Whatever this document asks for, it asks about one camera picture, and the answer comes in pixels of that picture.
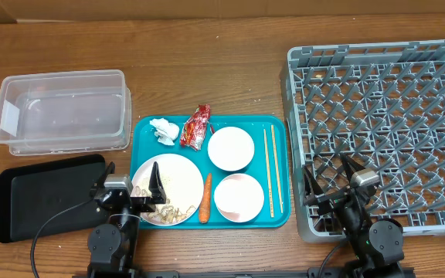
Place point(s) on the grey dishwasher rack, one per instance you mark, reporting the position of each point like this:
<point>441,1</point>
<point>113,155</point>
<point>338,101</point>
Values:
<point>383,104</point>

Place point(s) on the wooden chopstick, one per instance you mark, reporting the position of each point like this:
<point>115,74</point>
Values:
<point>269,182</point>
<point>274,143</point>

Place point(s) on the red snack wrapper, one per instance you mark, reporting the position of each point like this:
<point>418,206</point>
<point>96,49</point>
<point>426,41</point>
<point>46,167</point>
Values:
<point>195,128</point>

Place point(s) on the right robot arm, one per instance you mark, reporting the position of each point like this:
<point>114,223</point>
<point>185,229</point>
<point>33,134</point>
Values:
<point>378,246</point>

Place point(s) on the orange carrot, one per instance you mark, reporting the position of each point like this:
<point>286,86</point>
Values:
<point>205,205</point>

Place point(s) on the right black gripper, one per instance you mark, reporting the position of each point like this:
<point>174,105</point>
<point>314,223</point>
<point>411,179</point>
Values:
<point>330,198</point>

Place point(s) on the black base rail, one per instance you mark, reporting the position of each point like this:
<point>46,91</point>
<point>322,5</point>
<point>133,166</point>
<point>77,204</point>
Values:
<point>310,273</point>

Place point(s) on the food scraps on plate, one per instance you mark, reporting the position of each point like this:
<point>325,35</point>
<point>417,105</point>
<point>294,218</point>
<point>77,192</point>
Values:
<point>168,212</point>

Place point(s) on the white plate with food scraps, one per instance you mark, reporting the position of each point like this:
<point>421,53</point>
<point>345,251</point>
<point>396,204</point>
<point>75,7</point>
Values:
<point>175,170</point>

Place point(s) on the black plastic tray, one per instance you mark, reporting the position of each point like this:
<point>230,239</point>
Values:
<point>32,194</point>

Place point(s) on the white bowl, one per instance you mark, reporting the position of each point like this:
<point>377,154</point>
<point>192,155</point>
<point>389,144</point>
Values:
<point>231,149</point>

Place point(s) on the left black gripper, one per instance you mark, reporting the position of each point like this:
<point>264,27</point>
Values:
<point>154,186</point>

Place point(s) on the teal serving tray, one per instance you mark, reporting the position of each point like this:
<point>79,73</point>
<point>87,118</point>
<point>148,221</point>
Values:
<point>146,146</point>

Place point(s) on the white tissue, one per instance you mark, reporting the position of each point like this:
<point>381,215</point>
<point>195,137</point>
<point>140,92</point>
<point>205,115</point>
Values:
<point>165,131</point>

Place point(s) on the clear plastic storage bin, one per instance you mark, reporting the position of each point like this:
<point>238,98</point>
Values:
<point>65,112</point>

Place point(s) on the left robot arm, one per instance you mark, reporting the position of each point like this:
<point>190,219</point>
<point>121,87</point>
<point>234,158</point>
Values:
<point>112,245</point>

